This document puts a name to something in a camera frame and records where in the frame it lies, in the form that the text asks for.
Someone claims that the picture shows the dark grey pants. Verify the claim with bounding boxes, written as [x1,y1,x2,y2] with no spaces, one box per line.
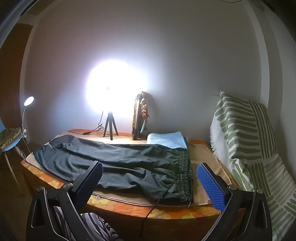
[33,135,194,204]

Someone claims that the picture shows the hanging colourful ornament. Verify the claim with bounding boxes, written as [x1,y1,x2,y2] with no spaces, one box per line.
[139,97,149,135]

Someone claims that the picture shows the black tripod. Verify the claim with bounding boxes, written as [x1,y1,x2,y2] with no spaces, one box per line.
[103,112,119,141]

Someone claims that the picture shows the white gooseneck desk lamp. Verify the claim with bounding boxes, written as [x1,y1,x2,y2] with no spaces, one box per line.
[22,96,35,138]

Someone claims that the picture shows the blue chair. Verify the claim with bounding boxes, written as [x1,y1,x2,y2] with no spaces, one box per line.
[0,116,31,197]

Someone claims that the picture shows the dark leaning folded frame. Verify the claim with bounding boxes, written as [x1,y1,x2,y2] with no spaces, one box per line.
[132,91,151,141]

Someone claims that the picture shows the leopard print cushion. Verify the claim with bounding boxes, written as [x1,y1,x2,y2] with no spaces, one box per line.
[0,128,23,149]

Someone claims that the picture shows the light blue folded towel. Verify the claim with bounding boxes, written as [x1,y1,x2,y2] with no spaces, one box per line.
[147,132,189,150]

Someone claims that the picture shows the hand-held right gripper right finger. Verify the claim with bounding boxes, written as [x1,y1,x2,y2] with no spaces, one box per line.
[196,163,272,241]

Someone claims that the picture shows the brown wooden door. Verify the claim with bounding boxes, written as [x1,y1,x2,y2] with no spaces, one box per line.
[0,23,34,130]

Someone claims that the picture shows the black lamp cable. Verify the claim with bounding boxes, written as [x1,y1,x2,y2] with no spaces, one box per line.
[68,111,104,135]

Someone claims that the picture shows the white green striped blanket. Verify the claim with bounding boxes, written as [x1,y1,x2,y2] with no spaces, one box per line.
[209,90,296,241]

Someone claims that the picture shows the thin black cable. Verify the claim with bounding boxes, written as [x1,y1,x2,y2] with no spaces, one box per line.
[142,175,180,241]

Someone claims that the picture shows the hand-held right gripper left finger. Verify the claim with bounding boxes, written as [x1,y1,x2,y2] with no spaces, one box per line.
[26,161,103,241]

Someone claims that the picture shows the bright round lamp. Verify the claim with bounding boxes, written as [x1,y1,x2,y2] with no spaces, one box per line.
[86,60,148,114]

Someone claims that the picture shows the person's striped trouser leg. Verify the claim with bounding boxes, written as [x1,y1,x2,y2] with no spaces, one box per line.
[53,206,123,241]

